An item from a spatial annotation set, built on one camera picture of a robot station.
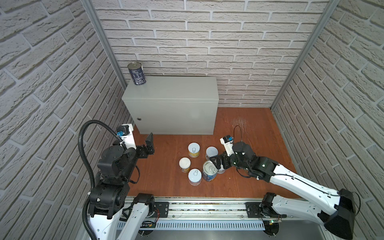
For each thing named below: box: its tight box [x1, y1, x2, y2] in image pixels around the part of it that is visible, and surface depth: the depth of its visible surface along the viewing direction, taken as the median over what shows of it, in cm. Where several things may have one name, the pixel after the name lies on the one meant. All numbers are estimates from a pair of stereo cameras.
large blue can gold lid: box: [202, 160, 218, 182], surface depth 79 cm
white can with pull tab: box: [187, 168, 202, 186], surface depth 81 cm
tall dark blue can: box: [127, 61, 147, 86], surface depth 80 cm
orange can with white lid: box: [178, 156, 191, 173], surface depth 85 cm
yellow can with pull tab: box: [188, 142, 201, 158], surface depth 92 cm
